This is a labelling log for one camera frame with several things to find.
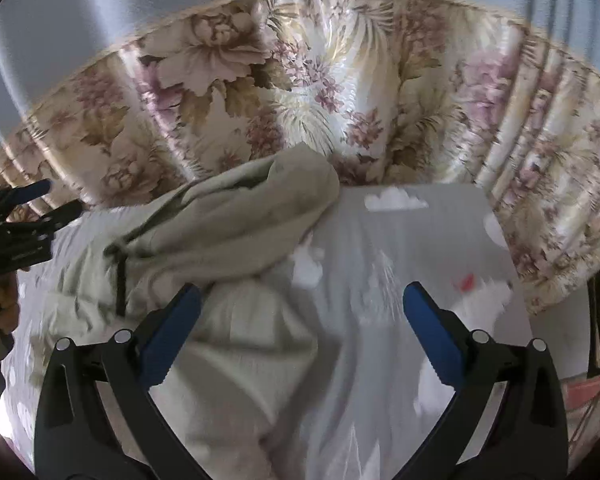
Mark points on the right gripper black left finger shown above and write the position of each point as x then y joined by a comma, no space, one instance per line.
73,435

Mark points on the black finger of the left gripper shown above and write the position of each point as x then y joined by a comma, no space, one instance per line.
47,225
10,198

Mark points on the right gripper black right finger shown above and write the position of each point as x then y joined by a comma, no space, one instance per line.
528,438

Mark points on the light green jacket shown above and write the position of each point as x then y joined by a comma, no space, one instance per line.
205,269

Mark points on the person's left hand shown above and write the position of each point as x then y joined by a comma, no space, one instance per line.
9,303

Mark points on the grey polar bear bedsheet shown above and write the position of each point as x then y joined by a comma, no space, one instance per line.
310,369

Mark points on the blue floral curtain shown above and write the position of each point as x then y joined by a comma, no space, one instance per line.
119,101

